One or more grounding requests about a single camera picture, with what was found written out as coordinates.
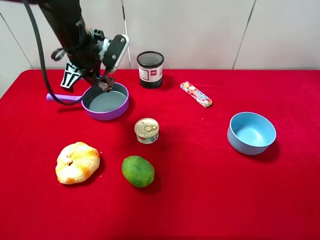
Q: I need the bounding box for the purple toy frying pan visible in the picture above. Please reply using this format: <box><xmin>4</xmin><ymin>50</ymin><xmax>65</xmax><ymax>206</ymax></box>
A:
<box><xmin>56</xmin><ymin>82</ymin><xmax>129</xmax><ymax>121</ymax></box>

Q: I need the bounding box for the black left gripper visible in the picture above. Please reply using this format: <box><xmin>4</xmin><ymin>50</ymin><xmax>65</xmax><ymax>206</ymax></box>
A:
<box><xmin>60</xmin><ymin>27</ymin><xmax>110</xmax><ymax>92</ymax></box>

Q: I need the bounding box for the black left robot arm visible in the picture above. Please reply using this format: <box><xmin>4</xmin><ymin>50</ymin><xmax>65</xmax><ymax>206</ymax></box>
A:
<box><xmin>23</xmin><ymin>0</ymin><xmax>114</xmax><ymax>92</ymax></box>

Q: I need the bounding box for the red Hi-Chew candy pack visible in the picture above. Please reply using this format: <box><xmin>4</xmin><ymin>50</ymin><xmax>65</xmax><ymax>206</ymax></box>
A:
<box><xmin>180</xmin><ymin>81</ymin><xmax>213</xmax><ymax>108</ymax></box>

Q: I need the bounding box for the bread bagel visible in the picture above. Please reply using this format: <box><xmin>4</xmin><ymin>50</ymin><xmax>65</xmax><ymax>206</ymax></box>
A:
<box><xmin>55</xmin><ymin>142</ymin><xmax>100</xmax><ymax>185</ymax></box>

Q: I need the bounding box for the blue bowl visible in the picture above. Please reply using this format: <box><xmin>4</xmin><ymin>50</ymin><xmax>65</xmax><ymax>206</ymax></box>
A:
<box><xmin>227</xmin><ymin>112</ymin><xmax>277</xmax><ymax>156</ymax></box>

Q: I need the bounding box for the red table cloth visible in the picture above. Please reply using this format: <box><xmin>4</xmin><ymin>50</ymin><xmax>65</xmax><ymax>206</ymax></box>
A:
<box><xmin>0</xmin><ymin>70</ymin><xmax>320</xmax><ymax>240</ymax></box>

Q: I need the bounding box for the small tin can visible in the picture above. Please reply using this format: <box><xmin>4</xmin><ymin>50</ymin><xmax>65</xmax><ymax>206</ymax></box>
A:
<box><xmin>134</xmin><ymin>118</ymin><xmax>160</xmax><ymax>145</ymax></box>

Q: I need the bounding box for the green lime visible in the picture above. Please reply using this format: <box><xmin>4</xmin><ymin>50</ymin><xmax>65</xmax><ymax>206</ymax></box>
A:
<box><xmin>121</xmin><ymin>155</ymin><xmax>155</xmax><ymax>188</ymax></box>

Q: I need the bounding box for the black mesh pen holder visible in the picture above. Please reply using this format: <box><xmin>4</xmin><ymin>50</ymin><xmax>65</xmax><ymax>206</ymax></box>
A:
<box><xmin>136</xmin><ymin>51</ymin><xmax>165</xmax><ymax>89</ymax></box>

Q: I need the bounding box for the brown chocolate bar wrapper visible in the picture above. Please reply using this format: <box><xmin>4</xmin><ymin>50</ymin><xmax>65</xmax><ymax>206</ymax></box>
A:
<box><xmin>97</xmin><ymin>76</ymin><xmax>115</xmax><ymax>92</ymax></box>

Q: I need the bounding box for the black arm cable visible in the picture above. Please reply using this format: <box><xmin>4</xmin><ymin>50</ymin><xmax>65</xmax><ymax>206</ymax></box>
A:
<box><xmin>22</xmin><ymin>0</ymin><xmax>111</xmax><ymax>106</ymax></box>

